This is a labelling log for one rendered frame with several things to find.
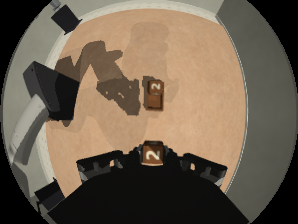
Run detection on brown wooden tray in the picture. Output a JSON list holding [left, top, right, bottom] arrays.
[[146, 81, 164, 111]]

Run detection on brown digit cube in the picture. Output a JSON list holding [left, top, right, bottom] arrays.
[[142, 140, 164, 164], [149, 80, 162, 96]]

